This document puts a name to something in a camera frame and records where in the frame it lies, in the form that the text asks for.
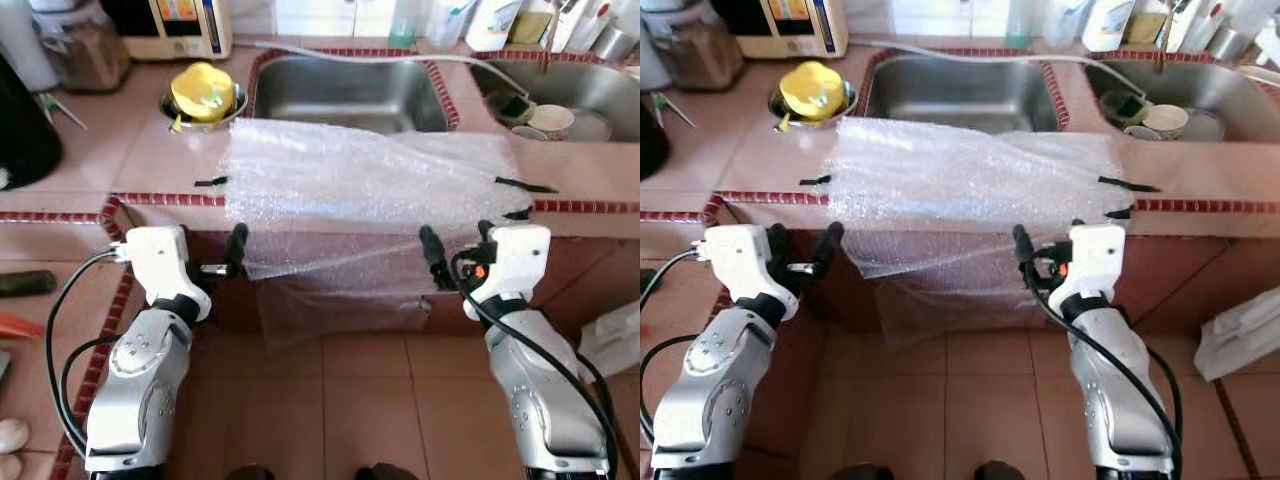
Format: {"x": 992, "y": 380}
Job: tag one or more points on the orange object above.
{"x": 18, "y": 325}

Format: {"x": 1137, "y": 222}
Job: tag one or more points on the clear jar brown contents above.
{"x": 90, "y": 60}
{"x": 705, "y": 60}

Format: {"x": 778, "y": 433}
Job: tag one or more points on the clear plastic cup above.
{"x": 1063, "y": 25}
{"x": 448, "y": 25}

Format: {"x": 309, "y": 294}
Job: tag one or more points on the dark oblong object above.
{"x": 25, "y": 283}

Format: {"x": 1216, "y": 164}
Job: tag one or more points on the round steel bowl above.
{"x": 238, "y": 105}
{"x": 850, "y": 103}

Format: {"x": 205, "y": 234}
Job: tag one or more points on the slim steel faucet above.
{"x": 553, "y": 35}
{"x": 1168, "y": 35}

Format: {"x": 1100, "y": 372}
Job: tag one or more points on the cream water ionizer appliance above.
{"x": 800, "y": 30}
{"x": 190, "y": 30}

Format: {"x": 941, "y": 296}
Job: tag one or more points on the steel plate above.
{"x": 593, "y": 128}
{"x": 1208, "y": 128}

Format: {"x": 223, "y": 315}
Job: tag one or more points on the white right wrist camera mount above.
{"x": 1095, "y": 258}
{"x": 515, "y": 255}

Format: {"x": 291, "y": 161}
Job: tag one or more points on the white detergent bottle green label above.
{"x": 1108, "y": 25}
{"x": 492, "y": 25}

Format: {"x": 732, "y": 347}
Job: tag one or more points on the small black tape strip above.
{"x": 1120, "y": 213}
{"x": 518, "y": 213}

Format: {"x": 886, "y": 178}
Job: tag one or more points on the small green white tongs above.
{"x": 672, "y": 108}
{"x": 60, "y": 110}

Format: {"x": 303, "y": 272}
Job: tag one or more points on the white bottle red label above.
{"x": 588, "y": 25}
{"x": 1205, "y": 22}

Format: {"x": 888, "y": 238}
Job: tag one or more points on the yellow sponge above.
{"x": 528, "y": 30}
{"x": 1145, "y": 30}

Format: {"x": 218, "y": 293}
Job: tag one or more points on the white garlic bulb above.
{"x": 8, "y": 467}
{"x": 12, "y": 435}

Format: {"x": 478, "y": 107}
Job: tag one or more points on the empty steel sink basin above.
{"x": 350, "y": 95}
{"x": 960, "y": 95}

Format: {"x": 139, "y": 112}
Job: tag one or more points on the clear bubble wrap sheet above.
{"x": 370, "y": 190}
{"x": 975, "y": 190}

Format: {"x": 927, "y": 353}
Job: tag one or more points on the yellow plastic lid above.
{"x": 812, "y": 92}
{"x": 203, "y": 92}

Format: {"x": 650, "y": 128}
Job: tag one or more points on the steel sink basin with dishes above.
{"x": 1215, "y": 90}
{"x": 590, "y": 88}

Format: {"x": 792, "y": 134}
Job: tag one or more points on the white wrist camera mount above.
{"x": 1095, "y": 258}
{"x": 735, "y": 262}
{"x": 515, "y": 255}
{"x": 155, "y": 260}

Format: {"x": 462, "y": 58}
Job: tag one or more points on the long black tape strip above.
{"x": 525, "y": 185}
{"x": 1128, "y": 184}

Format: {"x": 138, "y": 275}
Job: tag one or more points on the white plastic object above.
{"x": 1240, "y": 335}
{"x": 615, "y": 340}

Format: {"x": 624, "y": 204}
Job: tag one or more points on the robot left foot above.
{"x": 855, "y": 473}
{"x": 250, "y": 473}

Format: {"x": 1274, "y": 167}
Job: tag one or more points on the steel cup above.
{"x": 1232, "y": 45}
{"x": 615, "y": 45}

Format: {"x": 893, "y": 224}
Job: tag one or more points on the white ceramic cup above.
{"x": 1165, "y": 122}
{"x": 550, "y": 122}

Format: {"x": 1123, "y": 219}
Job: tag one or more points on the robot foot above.
{"x": 388, "y": 472}
{"x": 250, "y": 473}
{"x": 855, "y": 473}
{"x": 1000, "y": 472}

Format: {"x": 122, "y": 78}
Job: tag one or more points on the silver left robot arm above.
{"x": 135, "y": 390}
{"x": 710, "y": 390}

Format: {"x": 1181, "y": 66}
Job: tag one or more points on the black kettle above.
{"x": 652, "y": 140}
{"x": 25, "y": 130}

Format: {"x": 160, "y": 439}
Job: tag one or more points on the short black tape strip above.
{"x": 817, "y": 181}
{"x": 212, "y": 182}

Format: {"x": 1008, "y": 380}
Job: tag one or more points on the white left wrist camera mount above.
{"x": 155, "y": 260}
{"x": 735, "y": 262}

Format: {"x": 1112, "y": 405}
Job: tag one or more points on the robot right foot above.
{"x": 1000, "y": 472}
{"x": 388, "y": 472}

